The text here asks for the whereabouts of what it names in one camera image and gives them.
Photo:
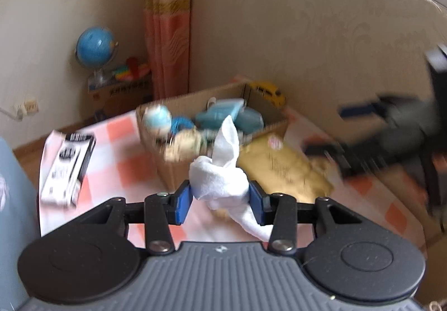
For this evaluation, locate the black and white carton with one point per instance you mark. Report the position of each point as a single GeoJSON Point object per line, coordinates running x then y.
{"type": "Point", "coordinates": [68, 168]}

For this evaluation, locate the pink checkered tablecloth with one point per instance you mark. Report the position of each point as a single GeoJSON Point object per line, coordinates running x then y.
{"type": "Point", "coordinates": [115, 143]}

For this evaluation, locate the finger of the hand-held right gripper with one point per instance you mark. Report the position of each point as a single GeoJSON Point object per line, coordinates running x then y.
{"type": "Point", "coordinates": [358, 110]}
{"type": "Point", "coordinates": [335, 155]}

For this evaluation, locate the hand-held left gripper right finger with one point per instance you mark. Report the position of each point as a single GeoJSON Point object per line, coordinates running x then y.
{"type": "Point", "coordinates": [257, 206]}

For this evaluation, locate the white cloth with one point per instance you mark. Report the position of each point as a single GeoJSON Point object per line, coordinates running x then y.
{"type": "Point", "coordinates": [223, 175]}

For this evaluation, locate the colourful pop toy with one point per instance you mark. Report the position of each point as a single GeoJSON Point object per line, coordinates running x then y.
{"type": "Point", "coordinates": [131, 68]}

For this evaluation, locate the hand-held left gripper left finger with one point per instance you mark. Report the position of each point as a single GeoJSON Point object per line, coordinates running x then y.
{"type": "Point", "coordinates": [182, 204]}

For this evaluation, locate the yellow toy car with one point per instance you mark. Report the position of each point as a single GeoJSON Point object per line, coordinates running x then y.
{"type": "Point", "coordinates": [269, 93]}

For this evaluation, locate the blue tassel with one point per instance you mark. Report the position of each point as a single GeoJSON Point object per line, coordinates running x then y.
{"type": "Point", "coordinates": [181, 125]}

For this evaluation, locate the beige cardboard panel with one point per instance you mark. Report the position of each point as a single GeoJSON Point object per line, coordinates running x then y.
{"type": "Point", "coordinates": [297, 35]}

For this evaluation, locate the rolled blue face mask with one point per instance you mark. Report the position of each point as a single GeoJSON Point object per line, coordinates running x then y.
{"type": "Point", "coordinates": [158, 119]}

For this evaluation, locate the pink patterned curtain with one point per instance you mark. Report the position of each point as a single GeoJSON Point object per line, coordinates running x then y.
{"type": "Point", "coordinates": [167, 18]}

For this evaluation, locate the blue bed sheet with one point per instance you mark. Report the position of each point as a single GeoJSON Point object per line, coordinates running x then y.
{"type": "Point", "coordinates": [15, 227]}

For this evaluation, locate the yellow padded envelope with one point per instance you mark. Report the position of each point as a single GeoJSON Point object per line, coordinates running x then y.
{"type": "Point", "coordinates": [283, 164]}

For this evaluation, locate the white wall socket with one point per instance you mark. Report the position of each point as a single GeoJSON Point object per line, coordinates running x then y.
{"type": "Point", "coordinates": [31, 107]}
{"type": "Point", "coordinates": [19, 111]}

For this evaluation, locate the cardboard box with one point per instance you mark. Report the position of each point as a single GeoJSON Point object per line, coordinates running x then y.
{"type": "Point", "coordinates": [164, 168]}

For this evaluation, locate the blue desk globe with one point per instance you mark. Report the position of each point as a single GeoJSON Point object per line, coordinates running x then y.
{"type": "Point", "coordinates": [94, 45]}

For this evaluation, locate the printed cardboard carton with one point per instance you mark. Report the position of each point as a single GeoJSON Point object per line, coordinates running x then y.
{"type": "Point", "coordinates": [122, 98]}

